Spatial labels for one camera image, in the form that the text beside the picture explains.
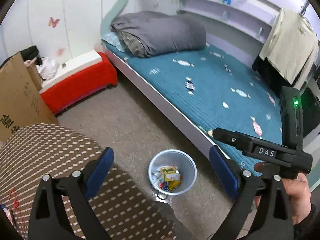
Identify grey folded duvet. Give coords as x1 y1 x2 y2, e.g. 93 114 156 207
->
111 11 207 58

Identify red storage bench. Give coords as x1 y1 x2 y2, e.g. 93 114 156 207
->
40 52 118 115

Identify brown dotted tablecloth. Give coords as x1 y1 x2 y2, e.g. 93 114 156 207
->
1 124 178 239

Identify teal quilted bed mattress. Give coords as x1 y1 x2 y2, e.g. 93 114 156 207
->
101 31 320 188

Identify beige hanging garment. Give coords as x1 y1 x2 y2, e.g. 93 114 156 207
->
259 8 318 89

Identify lilac wall shelves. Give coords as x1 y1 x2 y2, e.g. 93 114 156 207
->
180 0 283 44

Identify mint bed headboard frame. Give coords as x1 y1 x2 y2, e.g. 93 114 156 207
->
100 0 129 39

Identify large cardboard box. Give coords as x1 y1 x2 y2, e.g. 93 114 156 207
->
0 53 58 143

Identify white plastic bag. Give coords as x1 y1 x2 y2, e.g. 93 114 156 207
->
35 57 60 80

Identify person's right hand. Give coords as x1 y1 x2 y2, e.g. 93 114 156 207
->
253 161 313 225

